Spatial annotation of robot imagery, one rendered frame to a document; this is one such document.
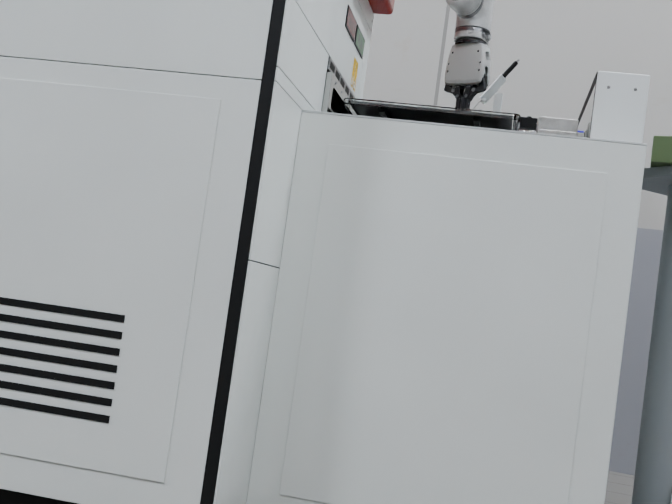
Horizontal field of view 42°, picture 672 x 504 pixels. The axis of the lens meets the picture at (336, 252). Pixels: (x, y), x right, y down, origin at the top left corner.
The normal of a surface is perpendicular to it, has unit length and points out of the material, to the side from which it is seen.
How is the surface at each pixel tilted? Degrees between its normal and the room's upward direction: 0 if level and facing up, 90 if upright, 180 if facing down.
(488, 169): 90
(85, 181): 90
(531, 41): 90
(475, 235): 90
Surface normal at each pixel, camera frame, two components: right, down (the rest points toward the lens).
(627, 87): -0.18, -0.08
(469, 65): -0.53, -0.09
